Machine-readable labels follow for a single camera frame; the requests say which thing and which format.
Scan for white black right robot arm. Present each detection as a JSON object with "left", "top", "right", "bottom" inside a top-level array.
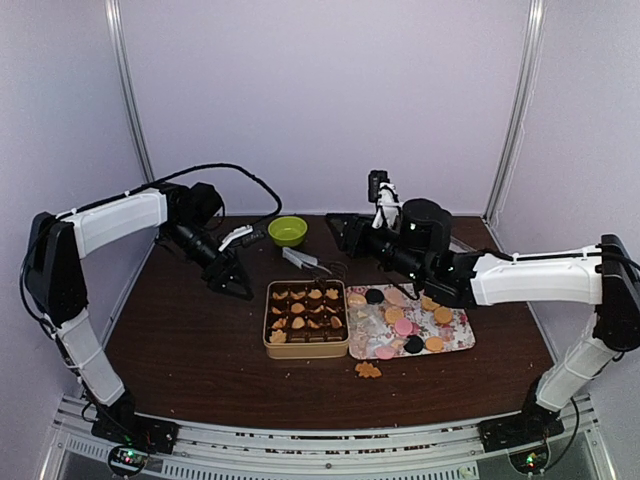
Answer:
[{"left": 325, "top": 198, "right": 639, "bottom": 452}]

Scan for metal serving tongs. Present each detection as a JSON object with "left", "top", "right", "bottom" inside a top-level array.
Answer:
[{"left": 282, "top": 247, "right": 347, "bottom": 279}]

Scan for aluminium corner post right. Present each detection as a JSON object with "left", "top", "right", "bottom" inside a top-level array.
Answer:
[{"left": 484, "top": 0, "right": 546, "bottom": 228}]

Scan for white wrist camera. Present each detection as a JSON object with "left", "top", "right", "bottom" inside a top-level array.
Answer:
[
  {"left": 368, "top": 170, "right": 403, "bottom": 230},
  {"left": 218, "top": 225, "right": 266, "bottom": 252}
]

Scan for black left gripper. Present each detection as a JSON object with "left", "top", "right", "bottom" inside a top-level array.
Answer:
[{"left": 164, "top": 219, "right": 254, "bottom": 300}]

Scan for aluminium corner post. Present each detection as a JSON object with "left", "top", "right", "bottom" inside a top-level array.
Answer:
[
  {"left": 104, "top": 0, "right": 155, "bottom": 183},
  {"left": 484, "top": 0, "right": 546, "bottom": 228}
]

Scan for brown tree cookie on table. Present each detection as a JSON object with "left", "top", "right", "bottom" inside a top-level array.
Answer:
[{"left": 354, "top": 362, "right": 382, "bottom": 378}]

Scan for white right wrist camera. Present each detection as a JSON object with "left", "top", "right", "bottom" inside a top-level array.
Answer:
[{"left": 368, "top": 170, "right": 403, "bottom": 230}]

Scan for floral cookie tray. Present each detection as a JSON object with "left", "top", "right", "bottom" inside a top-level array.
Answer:
[{"left": 346, "top": 284, "right": 476, "bottom": 360}]

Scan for black sandwich cookie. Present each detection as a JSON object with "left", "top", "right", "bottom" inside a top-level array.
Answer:
[{"left": 403, "top": 335, "right": 424, "bottom": 355}]

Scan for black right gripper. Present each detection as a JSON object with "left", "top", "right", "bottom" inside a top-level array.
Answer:
[{"left": 324, "top": 214, "right": 427, "bottom": 287}]

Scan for gold cookie tin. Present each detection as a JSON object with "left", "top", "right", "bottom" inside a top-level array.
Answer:
[{"left": 262, "top": 279, "right": 349, "bottom": 360}]

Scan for green bowl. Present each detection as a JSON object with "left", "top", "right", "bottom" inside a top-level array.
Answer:
[{"left": 267, "top": 216, "right": 308, "bottom": 247}]

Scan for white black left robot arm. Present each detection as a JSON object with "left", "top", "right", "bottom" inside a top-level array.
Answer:
[{"left": 19, "top": 164, "right": 282, "bottom": 444}]

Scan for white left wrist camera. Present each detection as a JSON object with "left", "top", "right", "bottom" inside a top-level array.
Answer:
[{"left": 218, "top": 225, "right": 266, "bottom": 252}]

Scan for round patterned biscuit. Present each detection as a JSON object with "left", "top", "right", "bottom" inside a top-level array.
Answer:
[{"left": 347, "top": 293, "right": 367, "bottom": 308}]

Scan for pink round cookie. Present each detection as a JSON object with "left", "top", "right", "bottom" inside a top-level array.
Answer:
[{"left": 394, "top": 318, "right": 413, "bottom": 337}]

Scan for aluminium front rail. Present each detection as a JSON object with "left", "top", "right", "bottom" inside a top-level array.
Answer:
[{"left": 39, "top": 392, "right": 619, "bottom": 480}]

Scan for aluminium corner post left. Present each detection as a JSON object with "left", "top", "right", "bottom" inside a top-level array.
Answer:
[{"left": 104, "top": 0, "right": 155, "bottom": 183}]

